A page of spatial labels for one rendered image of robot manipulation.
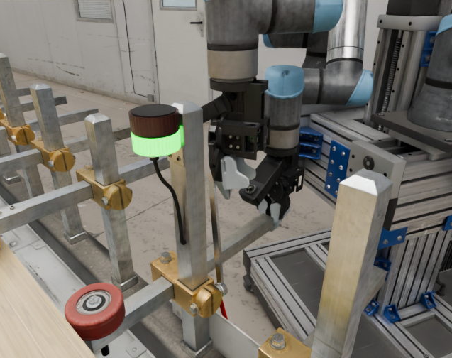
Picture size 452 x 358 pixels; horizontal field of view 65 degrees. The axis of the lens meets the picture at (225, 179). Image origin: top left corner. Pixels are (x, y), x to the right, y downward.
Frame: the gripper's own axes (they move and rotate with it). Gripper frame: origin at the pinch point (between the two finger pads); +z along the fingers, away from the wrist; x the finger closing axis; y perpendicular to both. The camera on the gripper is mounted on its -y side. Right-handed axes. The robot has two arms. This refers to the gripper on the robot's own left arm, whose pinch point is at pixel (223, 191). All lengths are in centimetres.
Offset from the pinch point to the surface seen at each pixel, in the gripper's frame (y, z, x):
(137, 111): -3.2, -19.0, -17.1
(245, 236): 2.4, 12.7, 5.0
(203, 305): 2.5, 12.6, -14.7
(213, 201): -0.2, -0.1, -4.1
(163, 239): -83, 97, 93
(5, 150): -93, 14, 23
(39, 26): -510, 1, 408
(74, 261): -44, 29, 0
